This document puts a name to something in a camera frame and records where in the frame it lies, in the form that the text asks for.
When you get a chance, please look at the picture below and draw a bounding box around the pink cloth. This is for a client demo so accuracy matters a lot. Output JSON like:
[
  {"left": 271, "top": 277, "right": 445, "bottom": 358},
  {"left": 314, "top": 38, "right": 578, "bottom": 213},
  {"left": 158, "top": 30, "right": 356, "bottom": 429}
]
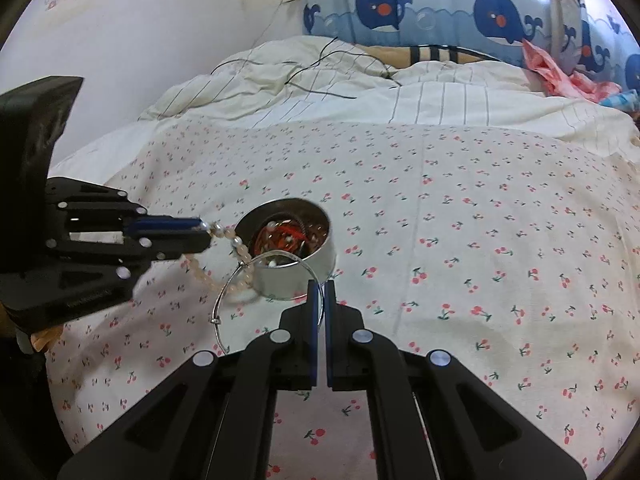
[{"left": 520, "top": 40, "right": 624, "bottom": 107}]

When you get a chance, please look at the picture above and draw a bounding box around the light blue cloth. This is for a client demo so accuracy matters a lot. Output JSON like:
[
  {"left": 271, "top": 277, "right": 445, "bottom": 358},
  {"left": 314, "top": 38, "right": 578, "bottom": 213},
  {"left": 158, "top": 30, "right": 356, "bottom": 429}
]
[{"left": 597, "top": 89, "right": 640, "bottom": 112}]

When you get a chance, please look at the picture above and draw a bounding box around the round metal tin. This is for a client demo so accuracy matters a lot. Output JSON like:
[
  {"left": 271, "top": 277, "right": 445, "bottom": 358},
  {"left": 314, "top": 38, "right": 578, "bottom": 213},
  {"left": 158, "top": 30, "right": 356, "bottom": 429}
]
[{"left": 233, "top": 198, "right": 337, "bottom": 301}]

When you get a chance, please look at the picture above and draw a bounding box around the pale pink bead bracelet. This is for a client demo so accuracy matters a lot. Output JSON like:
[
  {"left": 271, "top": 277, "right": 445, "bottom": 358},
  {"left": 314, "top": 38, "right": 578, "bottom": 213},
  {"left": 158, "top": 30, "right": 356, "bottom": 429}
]
[{"left": 182, "top": 220, "right": 261, "bottom": 306}]

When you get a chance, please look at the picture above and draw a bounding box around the white striped quilt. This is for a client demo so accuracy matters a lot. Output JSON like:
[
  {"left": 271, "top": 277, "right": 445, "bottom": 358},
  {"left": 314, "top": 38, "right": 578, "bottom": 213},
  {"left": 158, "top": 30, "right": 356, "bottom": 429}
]
[{"left": 137, "top": 35, "right": 640, "bottom": 167}]

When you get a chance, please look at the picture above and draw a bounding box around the silver bangle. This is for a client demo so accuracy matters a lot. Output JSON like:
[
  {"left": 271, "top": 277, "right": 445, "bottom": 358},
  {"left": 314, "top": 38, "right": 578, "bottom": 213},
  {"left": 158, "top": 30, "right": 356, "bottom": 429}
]
[{"left": 209, "top": 252, "right": 321, "bottom": 356}]

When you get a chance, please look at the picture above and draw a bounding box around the black cable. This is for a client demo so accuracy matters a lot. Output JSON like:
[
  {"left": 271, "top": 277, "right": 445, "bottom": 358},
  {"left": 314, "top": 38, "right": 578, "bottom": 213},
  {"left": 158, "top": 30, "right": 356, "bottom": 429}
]
[{"left": 212, "top": 0, "right": 402, "bottom": 102}]

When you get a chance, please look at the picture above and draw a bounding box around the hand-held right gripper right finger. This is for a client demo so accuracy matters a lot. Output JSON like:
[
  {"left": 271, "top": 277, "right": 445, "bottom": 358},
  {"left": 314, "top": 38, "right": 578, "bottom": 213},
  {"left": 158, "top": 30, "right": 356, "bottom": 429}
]
[{"left": 324, "top": 280, "right": 586, "bottom": 480}]

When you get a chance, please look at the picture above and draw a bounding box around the striped beige pillow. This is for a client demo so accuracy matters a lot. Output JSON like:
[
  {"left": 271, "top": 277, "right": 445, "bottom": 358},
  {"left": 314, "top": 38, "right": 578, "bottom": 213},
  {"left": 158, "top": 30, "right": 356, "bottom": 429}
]
[{"left": 357, "top": 44, "right": 526, "bottom": 72}]

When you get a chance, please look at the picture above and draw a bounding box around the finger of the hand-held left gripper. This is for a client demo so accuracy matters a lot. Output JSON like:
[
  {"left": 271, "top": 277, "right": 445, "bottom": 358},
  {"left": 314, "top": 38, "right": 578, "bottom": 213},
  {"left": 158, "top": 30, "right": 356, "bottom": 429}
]
[
  {"left": 46, "top": 177, "right": 208, "bottom": 237},
  {"left": 44, "top": 231, "right": 212, "bottom": 282}
]

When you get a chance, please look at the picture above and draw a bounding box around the amber bead bracelet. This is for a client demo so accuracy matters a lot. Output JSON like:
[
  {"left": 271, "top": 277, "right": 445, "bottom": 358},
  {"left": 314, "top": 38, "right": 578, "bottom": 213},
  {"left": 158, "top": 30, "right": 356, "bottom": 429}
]
[{"left": 304, "top": 217, "right": 331, "bottom": 256}]

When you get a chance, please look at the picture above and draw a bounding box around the cherry print bed sheet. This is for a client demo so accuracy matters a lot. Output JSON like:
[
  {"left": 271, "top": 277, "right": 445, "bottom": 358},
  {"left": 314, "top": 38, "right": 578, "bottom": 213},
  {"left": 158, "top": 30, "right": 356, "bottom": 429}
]
[{"left": 45, "top": 120, "right": 640, "bottom": 480}]

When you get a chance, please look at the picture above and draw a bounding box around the red cord bracelet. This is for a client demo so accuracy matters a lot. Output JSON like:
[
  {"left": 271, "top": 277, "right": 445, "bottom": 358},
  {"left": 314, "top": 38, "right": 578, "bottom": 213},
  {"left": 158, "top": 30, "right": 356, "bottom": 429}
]
[{"left": 250, "top": 222, "right": 308, "bottom": 261}]

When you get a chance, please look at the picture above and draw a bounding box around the blue whale print curtain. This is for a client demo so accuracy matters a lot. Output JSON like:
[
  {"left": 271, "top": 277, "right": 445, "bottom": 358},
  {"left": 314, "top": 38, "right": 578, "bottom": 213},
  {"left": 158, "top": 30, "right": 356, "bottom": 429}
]
[{"left": 300, "top": 0, "right": 640, "bottom": 95}]

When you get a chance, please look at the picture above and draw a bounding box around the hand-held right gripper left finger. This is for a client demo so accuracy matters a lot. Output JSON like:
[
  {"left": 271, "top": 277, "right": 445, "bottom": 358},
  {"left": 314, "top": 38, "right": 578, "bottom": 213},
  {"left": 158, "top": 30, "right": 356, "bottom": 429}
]
[{"left": 57, "top": 280, "right": 321, "bottom": 480}]

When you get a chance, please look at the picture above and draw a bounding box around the beige pole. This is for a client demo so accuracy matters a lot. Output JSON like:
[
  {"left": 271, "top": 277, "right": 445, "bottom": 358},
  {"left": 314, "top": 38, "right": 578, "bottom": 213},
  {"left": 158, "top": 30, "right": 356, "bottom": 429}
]
[{"left": 542, "top": 0, "right": 569, "bottom": 61}]

